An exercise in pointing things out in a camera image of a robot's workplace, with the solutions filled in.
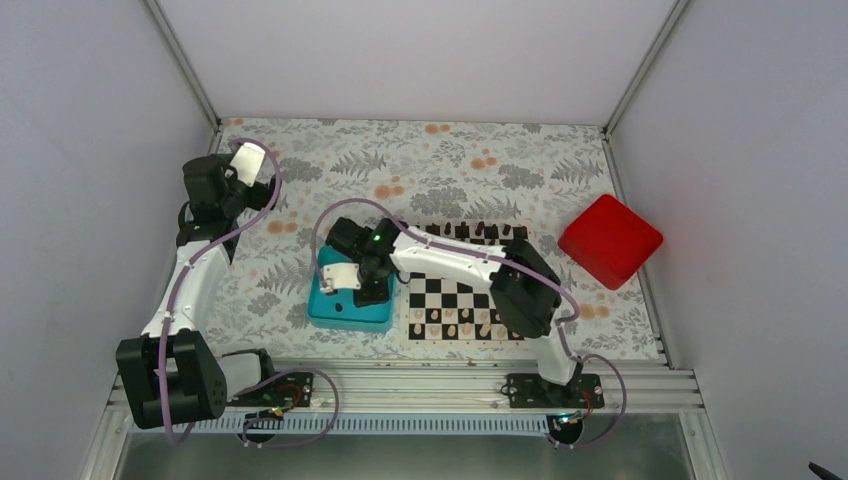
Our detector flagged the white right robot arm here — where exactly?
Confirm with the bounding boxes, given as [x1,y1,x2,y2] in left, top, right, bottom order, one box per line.
[315,217,581,407]

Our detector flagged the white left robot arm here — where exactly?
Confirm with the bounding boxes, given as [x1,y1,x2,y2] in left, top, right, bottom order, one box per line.
[116,141,280,430]

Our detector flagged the teal plastic tray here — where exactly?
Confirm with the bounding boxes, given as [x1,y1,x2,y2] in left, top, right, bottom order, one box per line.
[307,246,395,334]

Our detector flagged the black white chessboard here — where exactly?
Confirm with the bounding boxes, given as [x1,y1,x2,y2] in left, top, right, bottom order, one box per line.
[400,220,538,348]

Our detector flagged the floral patterned table mat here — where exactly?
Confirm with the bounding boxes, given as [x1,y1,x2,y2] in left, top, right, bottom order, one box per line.
[207,118,663,362]

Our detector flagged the red plastic box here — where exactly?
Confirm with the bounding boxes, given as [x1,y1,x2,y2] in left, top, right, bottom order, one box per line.
[558,194,664,290]

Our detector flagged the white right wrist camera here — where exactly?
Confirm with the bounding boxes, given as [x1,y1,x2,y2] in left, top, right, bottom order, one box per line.
[319,263,362,295]

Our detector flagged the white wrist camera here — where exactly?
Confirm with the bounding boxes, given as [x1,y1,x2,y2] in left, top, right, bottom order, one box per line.
[229,142,266,187]
[319,263,362,295]

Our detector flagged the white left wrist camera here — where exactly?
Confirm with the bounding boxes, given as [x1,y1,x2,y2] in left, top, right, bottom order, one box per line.
[229,142,266,187]

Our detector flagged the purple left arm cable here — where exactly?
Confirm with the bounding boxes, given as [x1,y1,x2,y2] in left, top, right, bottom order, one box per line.
[156,137,340,452]

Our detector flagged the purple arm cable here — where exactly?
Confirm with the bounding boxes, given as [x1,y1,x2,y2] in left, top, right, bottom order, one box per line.
[310,197,629,451]
[156,137,340,452]

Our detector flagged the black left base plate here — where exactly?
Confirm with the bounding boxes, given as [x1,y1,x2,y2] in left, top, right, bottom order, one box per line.
[228,372,314,409]

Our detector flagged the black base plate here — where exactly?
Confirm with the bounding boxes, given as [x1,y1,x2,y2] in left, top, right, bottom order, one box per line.
[500,373,605,409]
[228,372,314,409]

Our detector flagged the aluminium left corner post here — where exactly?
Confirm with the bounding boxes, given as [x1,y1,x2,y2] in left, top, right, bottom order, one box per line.
[141,0,221,132]

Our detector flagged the aluminium corner post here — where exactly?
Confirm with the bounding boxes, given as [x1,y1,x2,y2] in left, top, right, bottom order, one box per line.
[141,0,221,132]
[603,0,691,141]

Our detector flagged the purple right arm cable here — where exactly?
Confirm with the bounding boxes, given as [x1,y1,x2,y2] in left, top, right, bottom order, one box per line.
[310,197,629,451]

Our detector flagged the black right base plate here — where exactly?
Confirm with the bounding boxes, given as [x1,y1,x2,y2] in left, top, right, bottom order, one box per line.
[500,373,605,409]

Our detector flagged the aluminium front rail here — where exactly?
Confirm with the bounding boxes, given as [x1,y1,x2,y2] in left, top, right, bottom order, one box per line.
[105,360,705,437]

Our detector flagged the aluminium right corner post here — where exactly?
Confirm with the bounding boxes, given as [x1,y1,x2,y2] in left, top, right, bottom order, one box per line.
[603,0,691,141]

